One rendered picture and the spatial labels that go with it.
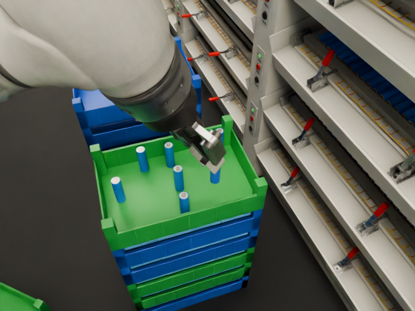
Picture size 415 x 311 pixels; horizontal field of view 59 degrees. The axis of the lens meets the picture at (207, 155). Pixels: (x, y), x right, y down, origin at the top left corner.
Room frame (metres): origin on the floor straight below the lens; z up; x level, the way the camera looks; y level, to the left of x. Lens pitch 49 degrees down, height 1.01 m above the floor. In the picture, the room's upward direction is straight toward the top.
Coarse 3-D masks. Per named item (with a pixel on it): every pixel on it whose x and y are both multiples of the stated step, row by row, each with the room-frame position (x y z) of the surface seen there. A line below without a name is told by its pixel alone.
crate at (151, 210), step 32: (224, 128) 0.56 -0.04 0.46; (96, 160) 0.48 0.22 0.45; (128, 160) 0.51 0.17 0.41; (160, 160) 0.52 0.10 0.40; (192, 160) 0.52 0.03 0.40; (128, 192) 0.44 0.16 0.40; (160, 192) 0.44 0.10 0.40; (192, 192) 0.44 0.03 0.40; (224, 192) 0.44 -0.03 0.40; (256, 192) 0.40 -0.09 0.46; (128, 224) 0.36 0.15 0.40; (160, 224) 0.34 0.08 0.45; (192, 224) 0.35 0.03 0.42
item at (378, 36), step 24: (312, 0) 0.68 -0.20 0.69; (336, 0) 0.63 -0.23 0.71; (360, 0) 0.63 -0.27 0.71; (384, 0) 0.61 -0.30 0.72; (408, 0) 0.57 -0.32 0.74; (336, 24) 0.61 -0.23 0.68; (360, 24) 0.57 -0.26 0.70; (384, 24) 0.56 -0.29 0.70; (408, 24) 0.53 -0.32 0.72; (360, 48) 0.55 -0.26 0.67; (384, 48) 0.50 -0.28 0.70; (408, 48) 0.49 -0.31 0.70; (384, 72) 0.49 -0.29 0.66; (408, 72) 0.44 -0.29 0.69; (408, 96) 0.44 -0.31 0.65
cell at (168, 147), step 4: (164, 144) 0.51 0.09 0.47; (168, 144) 0.51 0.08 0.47; (172, 144) 0.51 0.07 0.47; (164, 148) 0.51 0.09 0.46; (168, 148) 0.50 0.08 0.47; (172, 148) 0.51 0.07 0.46; (168, 152) 0.50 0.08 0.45; (172, 152) 0.50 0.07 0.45; (168, 156) 0.50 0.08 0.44; (172, 156) 0.50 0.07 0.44; (168, 160) 0.50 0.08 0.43; (172, 160) 0.50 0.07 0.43; (168, 164) 0.50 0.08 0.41; (172, 164) 0.50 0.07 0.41
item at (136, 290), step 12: (240, 252) 0.42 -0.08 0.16; (252, 252) 0.40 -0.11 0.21; (204, 264) 0.39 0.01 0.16; (216, 264) 0.37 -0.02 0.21; (228, 264) 0.38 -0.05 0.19; (240, 264) 0.39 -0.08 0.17; (168, 276) 0.34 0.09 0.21; (180, 276) 0.34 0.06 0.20; (192, 276) 0.35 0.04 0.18; (204, 276) 0.36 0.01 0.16; (132, 288) 0.31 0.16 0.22; (144, 288) 0.32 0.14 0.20; (156, 288) 0.32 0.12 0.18
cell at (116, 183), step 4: (116, 176) 0.43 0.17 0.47; (112, 180) 0.42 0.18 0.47; (116, 180) 0.42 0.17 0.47; (120, 180) 0.42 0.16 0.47; (112, 184) 0.41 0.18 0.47; (116, 184) 0.41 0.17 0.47; (120, 184) 0.41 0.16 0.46; (116, 188) 0.41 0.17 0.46; (120, 188) 0.41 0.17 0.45; (116, 192) 0.41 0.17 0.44; (120, 192) 0.41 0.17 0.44; (116, 196) 0.41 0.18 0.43; (120, 196) 0.41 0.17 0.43; (124, 196) 0.41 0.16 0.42; (120, 200) 0.41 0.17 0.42; (124, 200) 0.41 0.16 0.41
